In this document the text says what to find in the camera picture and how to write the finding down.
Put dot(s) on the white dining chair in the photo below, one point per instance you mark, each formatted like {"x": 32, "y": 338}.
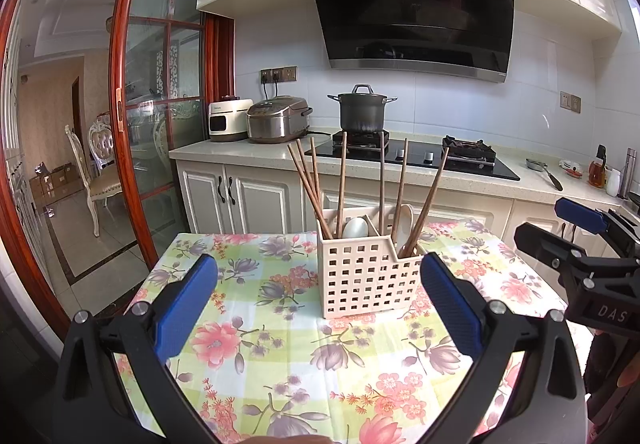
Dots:
{"x": 102, "y": 138}
{"x": 102, "y": 189}

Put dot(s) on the person's right forearm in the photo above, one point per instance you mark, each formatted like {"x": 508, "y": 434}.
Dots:
{"x": 612, "y": 384}

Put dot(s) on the red wooden sliding glass door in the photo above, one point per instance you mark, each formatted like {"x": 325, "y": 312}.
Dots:
{"x": 117, "y": 63}

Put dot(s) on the floral tablecloth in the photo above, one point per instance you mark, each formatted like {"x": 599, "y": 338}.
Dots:
{"x": 280, "y": 334}

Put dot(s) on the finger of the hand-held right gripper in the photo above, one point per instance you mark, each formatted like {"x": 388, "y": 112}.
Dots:
{"x": 580, "y": 215}
{"x": 550, "y": 244}

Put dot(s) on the bunch of wooden chopsticks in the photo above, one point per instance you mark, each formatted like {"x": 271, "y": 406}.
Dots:
{"x": 342, "y": 173}

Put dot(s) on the white kitchen base cabinets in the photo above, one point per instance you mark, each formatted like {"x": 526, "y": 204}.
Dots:
{"x": 260, "y": 204}

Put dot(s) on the black glass gas stove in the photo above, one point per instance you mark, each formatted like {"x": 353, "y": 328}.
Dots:
{"x": 465, "y": 168}

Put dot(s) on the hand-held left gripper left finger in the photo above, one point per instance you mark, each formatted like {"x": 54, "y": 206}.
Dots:
{"x": 185, "y": 309}

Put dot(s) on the small white red dish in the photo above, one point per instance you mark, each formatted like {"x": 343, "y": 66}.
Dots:
{"x": 571, "y": 167}

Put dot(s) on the brown wall socket panel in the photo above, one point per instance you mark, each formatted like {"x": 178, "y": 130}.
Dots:
{"x": 278, "y": 74}

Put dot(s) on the silver rice cooker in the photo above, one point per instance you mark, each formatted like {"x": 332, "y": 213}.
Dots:
{"x": 275, "y": 121}

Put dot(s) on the white perforated utensil basket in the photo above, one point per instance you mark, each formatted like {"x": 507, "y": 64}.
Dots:
{"x": 365, "y": 279}

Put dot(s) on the black range hood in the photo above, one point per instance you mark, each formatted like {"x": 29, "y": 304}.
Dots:
{"x": 415, "y": 8}

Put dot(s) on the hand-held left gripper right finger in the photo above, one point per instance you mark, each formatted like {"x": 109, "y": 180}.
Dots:
{"x": 450, "y": 309}

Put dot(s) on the white electric cooker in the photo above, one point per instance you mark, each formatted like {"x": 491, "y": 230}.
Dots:
{"x": 227, "y": 121}

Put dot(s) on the amber oil bottle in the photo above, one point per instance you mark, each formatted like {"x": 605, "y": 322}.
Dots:
{"x": 597, "y": 171}

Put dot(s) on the white bottle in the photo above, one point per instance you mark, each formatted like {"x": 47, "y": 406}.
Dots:
{"x": 613, "y": 184}

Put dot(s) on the steel thermos bottle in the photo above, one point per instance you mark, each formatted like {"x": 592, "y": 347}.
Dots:
{"x": 628, "y": 173}

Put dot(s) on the black stockpot with lid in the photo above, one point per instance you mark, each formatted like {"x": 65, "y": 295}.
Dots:
{"x": 362, "y": 113}

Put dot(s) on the person's left hand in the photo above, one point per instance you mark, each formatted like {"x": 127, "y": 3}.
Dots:
{"x": 285, "y": 440}

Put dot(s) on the cardboard boxes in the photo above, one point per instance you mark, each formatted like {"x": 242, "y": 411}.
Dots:
{"x": 55, "y": 181}

